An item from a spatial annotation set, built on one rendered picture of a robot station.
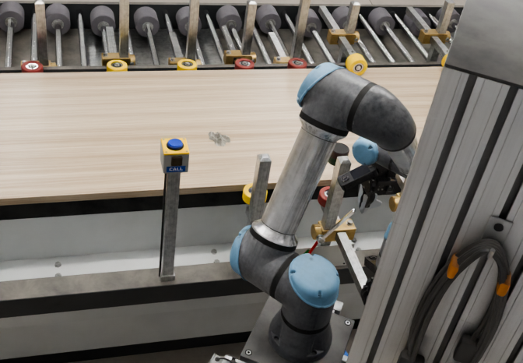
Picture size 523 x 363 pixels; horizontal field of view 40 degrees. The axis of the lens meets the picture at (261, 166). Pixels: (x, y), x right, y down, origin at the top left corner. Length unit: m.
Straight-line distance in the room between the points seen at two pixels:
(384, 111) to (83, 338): 1.69
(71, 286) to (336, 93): 1.13
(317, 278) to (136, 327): 1.33
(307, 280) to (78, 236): 1.05
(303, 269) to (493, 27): 0.82
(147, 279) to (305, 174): 0.88
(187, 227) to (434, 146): 1.66
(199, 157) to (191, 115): 0.25
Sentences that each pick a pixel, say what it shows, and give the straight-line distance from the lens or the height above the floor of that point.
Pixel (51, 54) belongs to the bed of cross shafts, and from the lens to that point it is 3.33.
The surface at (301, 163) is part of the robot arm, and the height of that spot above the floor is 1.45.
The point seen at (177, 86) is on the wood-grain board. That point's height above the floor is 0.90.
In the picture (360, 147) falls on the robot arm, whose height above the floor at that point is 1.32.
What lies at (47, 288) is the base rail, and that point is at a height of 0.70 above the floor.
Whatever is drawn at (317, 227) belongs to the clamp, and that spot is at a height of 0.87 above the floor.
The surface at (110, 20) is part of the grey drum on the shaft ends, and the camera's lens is 3.37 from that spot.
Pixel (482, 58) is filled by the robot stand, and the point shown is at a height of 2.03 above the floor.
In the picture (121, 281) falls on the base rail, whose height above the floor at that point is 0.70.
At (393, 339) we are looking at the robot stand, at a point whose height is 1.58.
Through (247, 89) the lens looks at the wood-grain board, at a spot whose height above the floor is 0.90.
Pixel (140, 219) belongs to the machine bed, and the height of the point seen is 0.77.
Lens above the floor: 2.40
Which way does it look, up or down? 38 degrees down
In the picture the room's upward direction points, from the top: 9 degrees clockwise
